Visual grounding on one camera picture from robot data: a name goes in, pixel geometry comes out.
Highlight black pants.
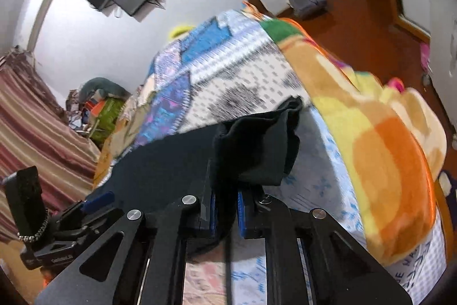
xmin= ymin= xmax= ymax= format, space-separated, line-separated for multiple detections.
xmin=93 ymin=95 xmax=305 ymax=257

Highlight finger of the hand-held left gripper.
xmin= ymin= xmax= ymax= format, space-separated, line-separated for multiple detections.
xmin=79 ymin=191 xmax=115 ymax=214

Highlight grey pillow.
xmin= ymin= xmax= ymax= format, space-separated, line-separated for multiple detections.
xmin=80 ymin=77 xmax=131 ymax=101

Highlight pink object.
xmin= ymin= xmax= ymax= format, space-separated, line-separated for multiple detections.
xmin=419 ymin=42 xmax=431 ymax=74

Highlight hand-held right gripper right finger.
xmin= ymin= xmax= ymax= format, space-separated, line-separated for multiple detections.
xmin=236 ymin=189 xmax=414 ymax=305

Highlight blue patchwork bed sheet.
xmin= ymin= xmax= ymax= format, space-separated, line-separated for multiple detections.
xmin=107 ymin=9 xmax=448 ymax=305

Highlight green storage box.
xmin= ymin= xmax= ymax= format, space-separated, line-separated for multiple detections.
xmin=90 ymin=97 xmax=124 ymax=142

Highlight striped red curtain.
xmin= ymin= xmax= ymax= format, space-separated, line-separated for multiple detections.
xmin=0 ymin=47 xmax=103 ymax=246

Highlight beaded bracelet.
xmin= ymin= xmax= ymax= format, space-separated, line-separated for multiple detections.
xmin=17 ymin=208 xmax=50 ymax=242

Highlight patterned cloth pile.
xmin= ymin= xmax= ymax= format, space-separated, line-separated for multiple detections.
xmin=65 ymin=87 xmax=94 ymax=135

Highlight orange yellow fleece blanket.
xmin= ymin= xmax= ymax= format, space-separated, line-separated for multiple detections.
xmin=242 ymin=1 xmax=449 ymax=267

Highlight white air conditioner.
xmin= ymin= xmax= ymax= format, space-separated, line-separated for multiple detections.
xmin=30 ymin=0 xmax=57 ymax=52

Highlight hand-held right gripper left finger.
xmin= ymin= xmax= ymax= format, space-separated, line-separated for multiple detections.
xmin=35 ymin=183 xmax=218 ymax=305

